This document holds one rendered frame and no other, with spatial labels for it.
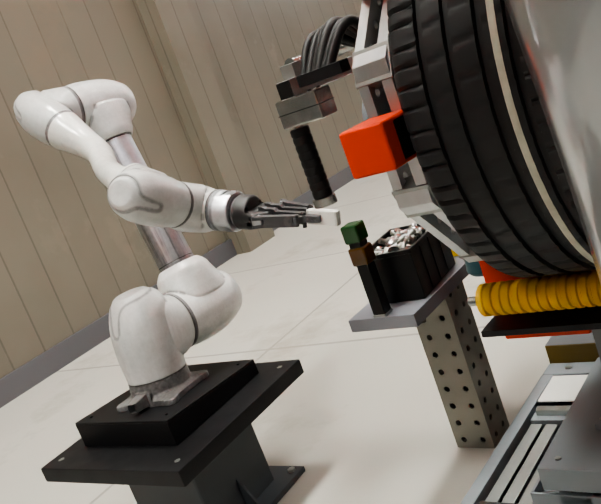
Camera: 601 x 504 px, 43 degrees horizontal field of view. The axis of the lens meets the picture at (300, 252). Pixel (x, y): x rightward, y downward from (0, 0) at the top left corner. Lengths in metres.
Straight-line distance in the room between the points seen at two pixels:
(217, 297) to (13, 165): 2.41
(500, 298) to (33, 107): 1.25
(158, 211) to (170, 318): 0.45
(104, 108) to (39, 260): 2.22
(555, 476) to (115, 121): 1.37
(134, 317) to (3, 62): 2.73
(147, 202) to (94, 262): 2.93
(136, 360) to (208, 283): 0.29
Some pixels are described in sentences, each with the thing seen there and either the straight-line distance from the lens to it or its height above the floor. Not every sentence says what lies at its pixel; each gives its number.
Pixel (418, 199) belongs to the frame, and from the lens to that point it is 1.17.
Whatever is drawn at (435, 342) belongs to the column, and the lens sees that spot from 1.85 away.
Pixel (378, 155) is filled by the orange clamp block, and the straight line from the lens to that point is 1.07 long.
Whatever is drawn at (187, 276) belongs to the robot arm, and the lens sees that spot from 2.01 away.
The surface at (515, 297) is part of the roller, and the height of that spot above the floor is 0.52.
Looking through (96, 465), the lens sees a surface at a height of 0.30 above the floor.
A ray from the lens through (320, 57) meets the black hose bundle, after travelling 1.27.
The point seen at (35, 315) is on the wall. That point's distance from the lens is 4.18.
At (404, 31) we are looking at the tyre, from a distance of 1.08.
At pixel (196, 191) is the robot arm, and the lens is 1.64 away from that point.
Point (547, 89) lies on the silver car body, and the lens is 0.43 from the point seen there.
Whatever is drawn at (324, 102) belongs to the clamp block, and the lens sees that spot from 1.32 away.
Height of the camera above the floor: 0.98
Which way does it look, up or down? 12 degrees down
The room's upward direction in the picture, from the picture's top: 20 degrees counter-clockwise
